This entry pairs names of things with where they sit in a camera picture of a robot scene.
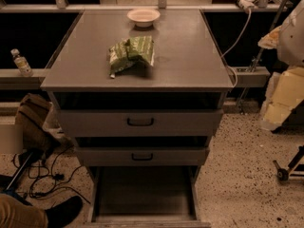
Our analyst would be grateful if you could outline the green jalapeno chip bag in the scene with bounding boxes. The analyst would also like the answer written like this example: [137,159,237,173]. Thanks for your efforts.
[108,35,155,79]

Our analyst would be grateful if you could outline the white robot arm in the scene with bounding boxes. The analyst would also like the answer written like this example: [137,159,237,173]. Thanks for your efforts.
[258,0,304,131]

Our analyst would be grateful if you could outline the grey drawer cabinet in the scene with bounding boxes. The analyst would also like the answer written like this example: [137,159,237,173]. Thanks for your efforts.
[40,9,236,228]

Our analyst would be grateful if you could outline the grey middle drawer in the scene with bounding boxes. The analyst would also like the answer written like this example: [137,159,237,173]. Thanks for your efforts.
[75,147,209,166]

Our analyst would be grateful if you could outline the grey open bottom drawer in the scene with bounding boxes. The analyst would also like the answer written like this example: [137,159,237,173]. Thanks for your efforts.
[82,166,211,228]

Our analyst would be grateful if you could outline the white paper bowl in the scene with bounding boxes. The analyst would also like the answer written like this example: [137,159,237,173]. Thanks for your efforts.
[127,9,161,28]

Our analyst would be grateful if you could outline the metal pole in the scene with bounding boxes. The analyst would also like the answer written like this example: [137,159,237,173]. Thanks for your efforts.
[233,0,288,112]

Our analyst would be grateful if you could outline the clear plastic water bottle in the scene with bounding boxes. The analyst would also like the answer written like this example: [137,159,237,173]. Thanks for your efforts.
[10,48,33,77]

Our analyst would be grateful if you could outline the black shoe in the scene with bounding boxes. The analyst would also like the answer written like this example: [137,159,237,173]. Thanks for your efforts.
[46,196,83,228]

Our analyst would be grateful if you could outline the black wheeled stand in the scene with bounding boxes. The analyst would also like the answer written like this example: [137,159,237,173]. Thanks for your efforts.
[273,146,304,181]

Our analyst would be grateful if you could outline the tan trouser leg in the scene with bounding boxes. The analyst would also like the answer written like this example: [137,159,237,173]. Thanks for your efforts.
[0,194,48,228]

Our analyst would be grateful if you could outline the black floor cables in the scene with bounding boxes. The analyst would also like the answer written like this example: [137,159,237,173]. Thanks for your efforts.
[11,144,92,205]

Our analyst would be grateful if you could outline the white cable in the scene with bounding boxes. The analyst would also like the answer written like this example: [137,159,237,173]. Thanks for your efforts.
[220,7,253,88]

